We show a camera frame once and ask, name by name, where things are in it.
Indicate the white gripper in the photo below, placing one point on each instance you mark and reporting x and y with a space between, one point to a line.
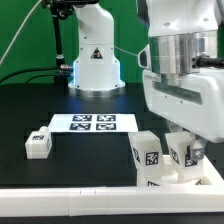
196 105

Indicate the white round stool seat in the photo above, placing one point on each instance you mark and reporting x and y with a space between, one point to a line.
168 179

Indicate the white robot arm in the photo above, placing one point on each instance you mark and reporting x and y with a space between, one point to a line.
182 38

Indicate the white L-shaped fence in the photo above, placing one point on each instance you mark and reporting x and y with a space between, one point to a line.
180 198

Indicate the white marker sheet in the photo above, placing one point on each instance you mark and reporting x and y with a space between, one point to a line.
93 123

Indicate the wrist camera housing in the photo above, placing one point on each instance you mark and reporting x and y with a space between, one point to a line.
144 58

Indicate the black camera stand pole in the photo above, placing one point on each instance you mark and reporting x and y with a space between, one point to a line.
61 10

